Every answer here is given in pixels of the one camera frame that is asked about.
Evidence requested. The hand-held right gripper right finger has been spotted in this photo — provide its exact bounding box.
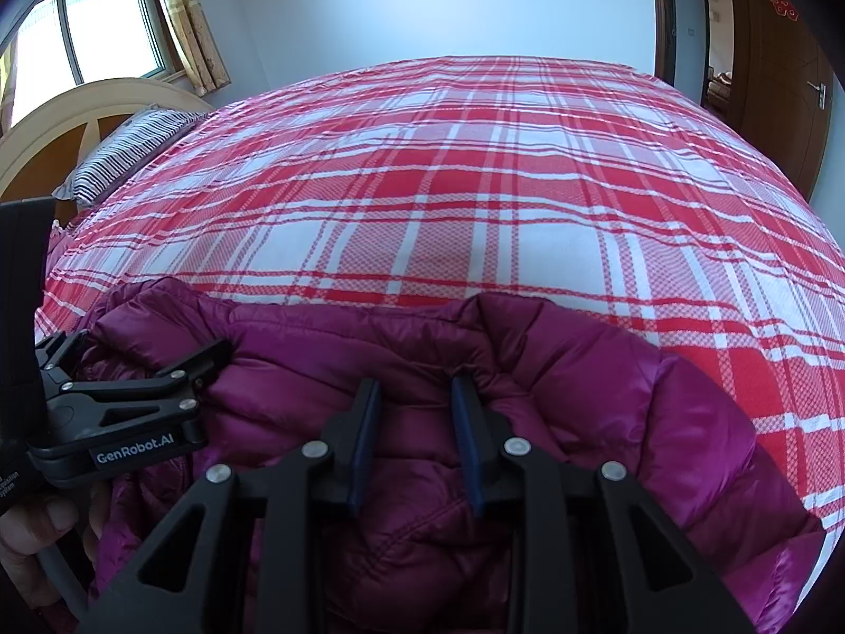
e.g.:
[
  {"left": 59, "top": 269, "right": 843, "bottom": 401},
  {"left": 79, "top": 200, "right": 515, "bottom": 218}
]
[{"left": 449, "top": 373, "right": 773, "bottom": 634}]

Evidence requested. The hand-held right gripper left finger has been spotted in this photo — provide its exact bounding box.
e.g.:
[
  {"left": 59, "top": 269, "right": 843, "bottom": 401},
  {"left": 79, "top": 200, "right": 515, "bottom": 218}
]
[{"left": 76, "top": 378, "right": 384, "bottom": 634}]

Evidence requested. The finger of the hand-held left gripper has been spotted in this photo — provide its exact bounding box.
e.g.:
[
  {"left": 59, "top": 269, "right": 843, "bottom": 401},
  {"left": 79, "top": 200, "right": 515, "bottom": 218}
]
[
  {"left": 40, "top": 391, "right": 204, "bottom": 453},
  {"left": 36, "top": 330, "right": 233, "bottom": 404}
]

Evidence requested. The magenta puffer jacket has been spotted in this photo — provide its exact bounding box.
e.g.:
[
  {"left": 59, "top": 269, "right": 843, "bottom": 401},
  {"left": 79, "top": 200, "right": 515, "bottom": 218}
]
[{"left": 46, "top": 276, "right": 828, "bottom": 634}]

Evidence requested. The person's left hand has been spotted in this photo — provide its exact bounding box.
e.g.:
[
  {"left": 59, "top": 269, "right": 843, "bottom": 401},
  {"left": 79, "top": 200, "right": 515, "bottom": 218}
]
[{"left": 0, "top": 481, "right": 113, "bottom": 609}]

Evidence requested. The striped pillow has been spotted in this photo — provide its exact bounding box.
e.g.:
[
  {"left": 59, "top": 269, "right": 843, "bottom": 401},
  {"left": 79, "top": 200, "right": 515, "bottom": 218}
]
[{"left": 53, "top": 104, "right": 212, "bottom": 207}]

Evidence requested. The bed with red plaid sheet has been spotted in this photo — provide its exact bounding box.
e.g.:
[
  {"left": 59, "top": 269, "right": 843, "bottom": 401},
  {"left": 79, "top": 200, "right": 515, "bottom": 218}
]
[{"left": 33, "top": 56, "right": 845, "bottom": 536}]

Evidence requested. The cream and brown headboard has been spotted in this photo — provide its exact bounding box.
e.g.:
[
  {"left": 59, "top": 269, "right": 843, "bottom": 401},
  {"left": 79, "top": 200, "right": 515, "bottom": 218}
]
[{"left": 0, "top": 78, "right": 213, "bottom": 226}]

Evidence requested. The narrow yellow curtain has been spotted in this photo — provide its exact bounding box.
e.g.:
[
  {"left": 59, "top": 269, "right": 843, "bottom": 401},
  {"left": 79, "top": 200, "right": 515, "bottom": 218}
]
[{"left": 146, "top": 0, "right": 232, "bottom": 97}]

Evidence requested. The window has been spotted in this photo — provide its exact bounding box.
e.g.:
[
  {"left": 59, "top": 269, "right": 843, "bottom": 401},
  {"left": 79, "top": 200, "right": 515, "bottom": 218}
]
[{"left": 0, "top": 0, "right": 186, "bottom": 133}]

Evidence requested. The brown wooden door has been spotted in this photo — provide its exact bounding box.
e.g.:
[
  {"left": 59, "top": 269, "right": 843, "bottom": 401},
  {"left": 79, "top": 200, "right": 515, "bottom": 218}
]
[{"left": 722, "top": 0, "right": 836, "bottom": 202}]

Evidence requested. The brown door frame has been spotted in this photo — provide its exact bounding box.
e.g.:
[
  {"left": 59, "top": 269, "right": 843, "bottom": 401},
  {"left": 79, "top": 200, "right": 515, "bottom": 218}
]
[{"left": 648, "top": 0, "right": 734, "bottom": 126}]

